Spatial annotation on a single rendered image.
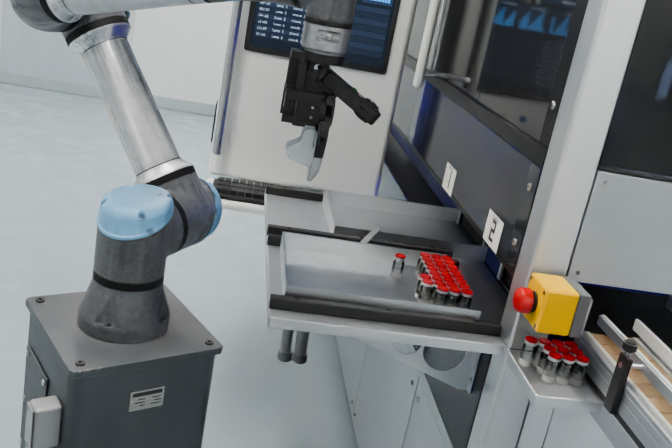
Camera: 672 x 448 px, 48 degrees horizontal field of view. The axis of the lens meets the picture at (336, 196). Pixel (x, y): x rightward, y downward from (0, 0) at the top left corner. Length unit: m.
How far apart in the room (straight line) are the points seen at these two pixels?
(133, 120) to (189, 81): 5.39
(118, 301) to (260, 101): 1.01
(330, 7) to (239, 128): 1.03
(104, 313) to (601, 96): 0.85
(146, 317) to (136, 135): 0.32
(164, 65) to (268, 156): 4.64
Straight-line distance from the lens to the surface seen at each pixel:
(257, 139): 2.16
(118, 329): 1.28
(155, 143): 1.37
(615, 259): 1.31
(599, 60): 1.20
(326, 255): 1.51
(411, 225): 1.81
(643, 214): 1.30
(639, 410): 1.17
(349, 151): 2.18
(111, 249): 1.25
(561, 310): 1.20
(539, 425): 1.41
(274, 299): 1.25
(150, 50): 6.76
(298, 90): 1.20
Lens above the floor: 1.43
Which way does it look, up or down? 16 degrees down
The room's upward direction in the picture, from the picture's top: 11 degrees clockwise
